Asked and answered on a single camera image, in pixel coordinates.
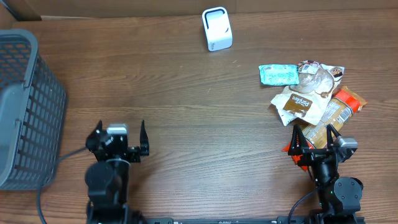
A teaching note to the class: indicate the beige brown bread bag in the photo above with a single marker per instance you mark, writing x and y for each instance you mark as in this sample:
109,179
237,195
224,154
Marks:
308,100

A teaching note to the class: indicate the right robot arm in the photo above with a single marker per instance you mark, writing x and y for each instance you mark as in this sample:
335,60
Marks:
339,197

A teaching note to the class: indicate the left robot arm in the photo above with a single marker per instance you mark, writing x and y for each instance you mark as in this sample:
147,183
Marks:
108,179

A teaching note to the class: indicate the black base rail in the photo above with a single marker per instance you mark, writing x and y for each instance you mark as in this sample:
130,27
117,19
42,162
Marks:
278,220

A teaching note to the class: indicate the teal snack packet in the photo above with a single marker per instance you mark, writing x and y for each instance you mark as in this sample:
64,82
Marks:
279,74

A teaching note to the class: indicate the white barcode scanner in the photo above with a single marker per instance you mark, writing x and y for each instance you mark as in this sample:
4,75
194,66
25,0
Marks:
217,28

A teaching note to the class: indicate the orange spaghetti packet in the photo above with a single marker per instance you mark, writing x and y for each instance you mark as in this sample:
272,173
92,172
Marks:
340,108

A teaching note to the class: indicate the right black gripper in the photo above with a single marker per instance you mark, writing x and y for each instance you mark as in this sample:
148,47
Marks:
312,154

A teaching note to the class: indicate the grey plastic mesh basket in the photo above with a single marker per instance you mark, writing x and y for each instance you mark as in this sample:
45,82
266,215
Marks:
33,108

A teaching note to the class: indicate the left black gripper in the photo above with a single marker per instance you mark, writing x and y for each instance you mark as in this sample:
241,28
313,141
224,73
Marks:
136,152

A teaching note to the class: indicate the white tube gold cap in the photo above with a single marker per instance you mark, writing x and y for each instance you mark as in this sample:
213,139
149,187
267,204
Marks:
285,116

